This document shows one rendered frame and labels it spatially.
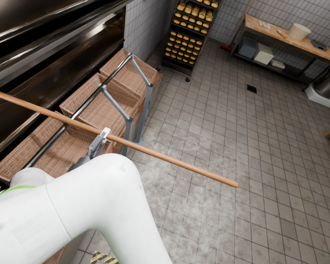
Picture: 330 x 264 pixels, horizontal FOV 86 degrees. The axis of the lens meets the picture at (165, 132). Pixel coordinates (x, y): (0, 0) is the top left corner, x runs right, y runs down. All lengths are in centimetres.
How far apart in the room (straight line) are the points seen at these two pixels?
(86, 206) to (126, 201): 7
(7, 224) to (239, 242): 223
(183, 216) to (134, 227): 178
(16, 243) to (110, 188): 14
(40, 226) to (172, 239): 180
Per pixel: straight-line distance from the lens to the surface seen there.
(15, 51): 115
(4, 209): 36
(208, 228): 224
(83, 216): 35
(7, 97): 121
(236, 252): 236
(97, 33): 186
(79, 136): 167
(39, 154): 98
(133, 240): 40
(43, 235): 35
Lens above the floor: 198
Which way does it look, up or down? 50 degrees down
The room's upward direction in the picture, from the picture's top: 22 degrees clockwise
